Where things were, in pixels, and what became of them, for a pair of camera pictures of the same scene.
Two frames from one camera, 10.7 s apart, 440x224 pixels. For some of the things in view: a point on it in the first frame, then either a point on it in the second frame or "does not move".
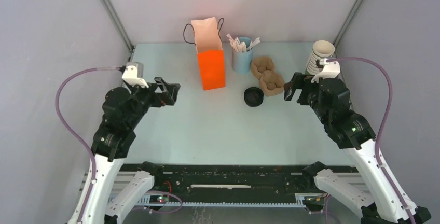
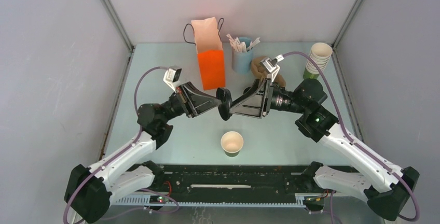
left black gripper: x=162 y=98 → x=190 y=107
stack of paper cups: x=320 y=49 does not move
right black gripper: x=298 y=81 → x=255 y=105
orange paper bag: x=208 y=43 does not move
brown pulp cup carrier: x=272 y=83 does not move
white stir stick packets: x=240 y=46 does not move
